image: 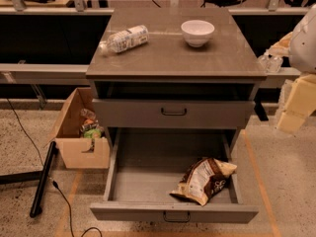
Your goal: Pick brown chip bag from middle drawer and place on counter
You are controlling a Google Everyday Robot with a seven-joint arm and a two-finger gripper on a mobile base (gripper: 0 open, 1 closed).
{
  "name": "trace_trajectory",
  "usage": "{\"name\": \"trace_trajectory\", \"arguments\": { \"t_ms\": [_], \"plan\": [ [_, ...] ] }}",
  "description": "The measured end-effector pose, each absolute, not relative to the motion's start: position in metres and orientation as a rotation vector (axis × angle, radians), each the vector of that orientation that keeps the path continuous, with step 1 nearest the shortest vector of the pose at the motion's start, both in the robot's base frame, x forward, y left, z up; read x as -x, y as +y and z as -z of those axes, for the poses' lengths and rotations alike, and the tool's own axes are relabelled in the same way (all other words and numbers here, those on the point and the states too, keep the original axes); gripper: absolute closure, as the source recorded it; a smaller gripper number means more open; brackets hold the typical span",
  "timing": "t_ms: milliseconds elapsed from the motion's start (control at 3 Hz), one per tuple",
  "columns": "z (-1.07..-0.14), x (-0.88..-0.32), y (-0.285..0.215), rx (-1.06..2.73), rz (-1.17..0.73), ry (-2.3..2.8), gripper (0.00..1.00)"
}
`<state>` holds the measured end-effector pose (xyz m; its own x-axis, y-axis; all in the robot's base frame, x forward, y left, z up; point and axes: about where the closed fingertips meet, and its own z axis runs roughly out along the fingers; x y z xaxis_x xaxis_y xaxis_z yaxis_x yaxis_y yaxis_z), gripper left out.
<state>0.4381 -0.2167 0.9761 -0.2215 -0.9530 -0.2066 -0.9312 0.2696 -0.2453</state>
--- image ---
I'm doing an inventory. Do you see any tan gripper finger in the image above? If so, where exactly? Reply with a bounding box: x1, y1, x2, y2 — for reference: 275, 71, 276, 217
276, 74, 316, 134
268, 33, 292, 57

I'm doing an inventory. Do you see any brown chip bag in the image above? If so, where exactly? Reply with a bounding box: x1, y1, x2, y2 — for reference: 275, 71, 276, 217
170, 158, 237, 206

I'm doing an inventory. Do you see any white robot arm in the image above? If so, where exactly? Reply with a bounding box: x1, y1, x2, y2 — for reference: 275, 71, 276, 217
268, 5, 316, 134

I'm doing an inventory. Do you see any grey drawer cabinet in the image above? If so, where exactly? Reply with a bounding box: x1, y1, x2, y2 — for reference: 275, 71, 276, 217
86, 8, 266, 143

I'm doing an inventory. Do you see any open middle drawer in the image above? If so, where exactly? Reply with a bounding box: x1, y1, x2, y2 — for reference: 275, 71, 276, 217
90, 128, 259, 223

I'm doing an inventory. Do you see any closed grey upper drawer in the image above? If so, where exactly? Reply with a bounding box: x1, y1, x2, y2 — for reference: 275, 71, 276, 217
93, 99, 254, 129

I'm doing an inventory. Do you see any green snack bag in box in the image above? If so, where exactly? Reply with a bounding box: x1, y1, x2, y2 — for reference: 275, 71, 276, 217
83, 128, 102, 139

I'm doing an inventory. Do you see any right clear sanitizer bottle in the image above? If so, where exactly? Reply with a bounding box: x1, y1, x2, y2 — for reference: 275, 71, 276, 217
268, 56, 283, 73

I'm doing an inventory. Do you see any clear sanitizer bottle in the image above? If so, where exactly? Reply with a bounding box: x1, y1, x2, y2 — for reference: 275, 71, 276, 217
268, 56, 283, 73
258, 51, 270, 70

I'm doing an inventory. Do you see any left clear sanitizer bottle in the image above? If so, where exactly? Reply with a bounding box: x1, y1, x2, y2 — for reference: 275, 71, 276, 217
258, 51, 270, 70

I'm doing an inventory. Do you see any white ceramic bowl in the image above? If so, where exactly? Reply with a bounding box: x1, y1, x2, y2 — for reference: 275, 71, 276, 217
181, 20, 215, 47

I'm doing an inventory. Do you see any clear plastic water bottle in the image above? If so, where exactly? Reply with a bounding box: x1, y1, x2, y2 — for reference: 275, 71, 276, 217
99, 25, 149, 55

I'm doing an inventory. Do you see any clear wrapper in box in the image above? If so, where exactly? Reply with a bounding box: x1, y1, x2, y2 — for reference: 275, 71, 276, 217
80, 109, 97, 120

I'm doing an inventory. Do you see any open cardboard box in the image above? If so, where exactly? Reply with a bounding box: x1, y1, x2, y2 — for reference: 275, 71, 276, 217
47, 88, 110, 169

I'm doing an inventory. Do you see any black table leg base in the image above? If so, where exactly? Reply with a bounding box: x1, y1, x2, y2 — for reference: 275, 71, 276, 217
0, 142, 58, 218

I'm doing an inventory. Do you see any grey metal railing beam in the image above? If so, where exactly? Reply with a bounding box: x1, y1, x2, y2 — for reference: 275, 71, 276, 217
0, 63, 300, 89

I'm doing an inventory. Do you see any black floor cable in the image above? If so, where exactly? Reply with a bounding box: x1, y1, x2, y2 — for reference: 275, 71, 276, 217
5, 98, 103, 237

